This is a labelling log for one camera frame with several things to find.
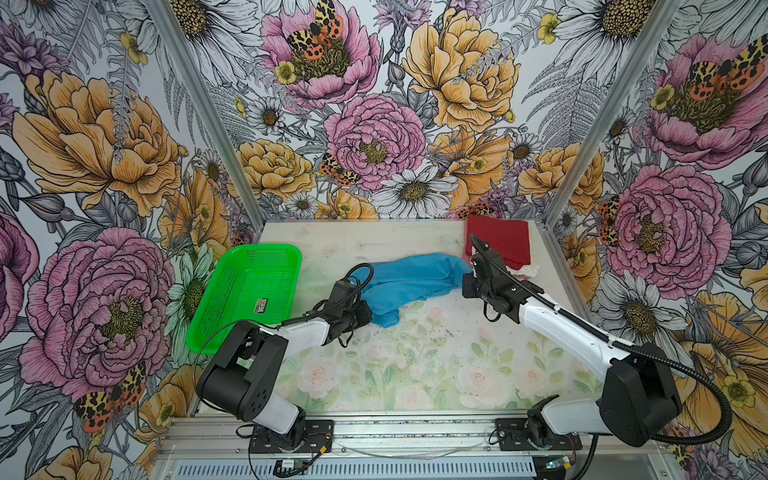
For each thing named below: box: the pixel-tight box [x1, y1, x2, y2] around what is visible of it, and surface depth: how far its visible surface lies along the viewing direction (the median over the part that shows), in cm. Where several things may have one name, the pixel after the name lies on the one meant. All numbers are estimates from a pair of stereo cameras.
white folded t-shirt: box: [506, 265, 540, 278], surface depth 106 cm
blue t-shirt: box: [351, 253, 473, 328], surface depth 101 cm
